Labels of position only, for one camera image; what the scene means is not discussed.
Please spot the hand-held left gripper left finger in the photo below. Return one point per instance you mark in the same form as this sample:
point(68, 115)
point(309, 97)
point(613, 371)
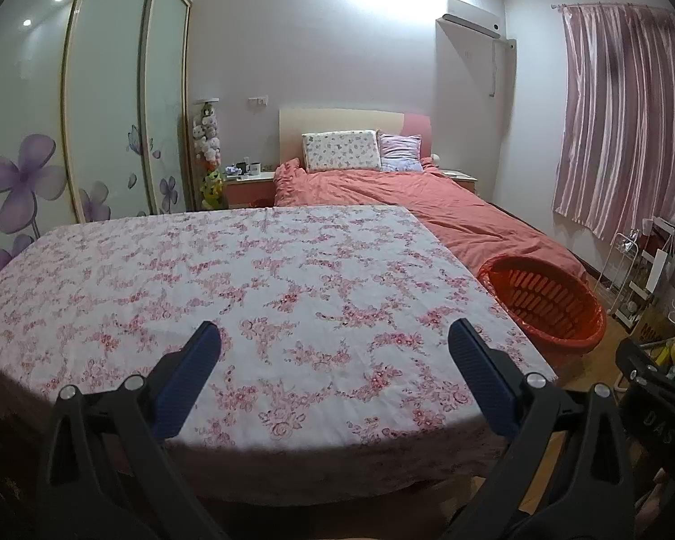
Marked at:
point(188, 371)

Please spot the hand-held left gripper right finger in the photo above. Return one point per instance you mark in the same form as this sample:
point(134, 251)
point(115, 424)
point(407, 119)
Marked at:
point(478, 371)

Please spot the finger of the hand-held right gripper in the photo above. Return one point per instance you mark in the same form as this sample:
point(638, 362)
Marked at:
point(638, 363)

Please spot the orange plastic basket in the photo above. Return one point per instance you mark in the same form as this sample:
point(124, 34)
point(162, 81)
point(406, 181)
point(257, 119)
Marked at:
point(540, 292)

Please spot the white shelf cart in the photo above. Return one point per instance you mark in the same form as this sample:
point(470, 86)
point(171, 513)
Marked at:
point(644, 304)

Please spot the pink floral tablecloth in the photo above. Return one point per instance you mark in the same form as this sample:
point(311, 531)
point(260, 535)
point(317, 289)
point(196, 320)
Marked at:
point(146, 292)

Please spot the pink duvet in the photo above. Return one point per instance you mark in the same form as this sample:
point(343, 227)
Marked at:
point(427, 202)

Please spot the pink white nightstand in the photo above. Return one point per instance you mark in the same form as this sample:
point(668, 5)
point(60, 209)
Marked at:
point(250, 192)
point(460, 180)

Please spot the pink striped pillow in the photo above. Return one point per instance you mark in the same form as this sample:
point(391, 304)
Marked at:
point(399, 152)

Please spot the pink striped curtain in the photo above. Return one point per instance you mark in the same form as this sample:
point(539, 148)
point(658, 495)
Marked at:
point(624, 118)

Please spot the white floral pillow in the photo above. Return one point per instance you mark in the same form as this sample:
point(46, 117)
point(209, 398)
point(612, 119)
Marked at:
point(342, 151)

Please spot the bed with cream pink headboard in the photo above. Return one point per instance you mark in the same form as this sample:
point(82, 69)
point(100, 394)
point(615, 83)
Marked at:
point(337, 121)

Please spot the wardrobe with floral sliding doors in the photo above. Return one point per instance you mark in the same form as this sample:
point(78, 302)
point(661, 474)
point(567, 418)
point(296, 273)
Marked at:
point(107, 67)

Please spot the white air conditioner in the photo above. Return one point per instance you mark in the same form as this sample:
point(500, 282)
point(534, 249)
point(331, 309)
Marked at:
point(472, 14)

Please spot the curtain rod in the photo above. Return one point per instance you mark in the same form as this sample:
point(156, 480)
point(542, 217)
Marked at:
point(596, 5)

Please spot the white wall socket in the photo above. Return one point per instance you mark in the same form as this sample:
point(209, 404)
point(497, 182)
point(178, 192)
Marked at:
point(257, 100)

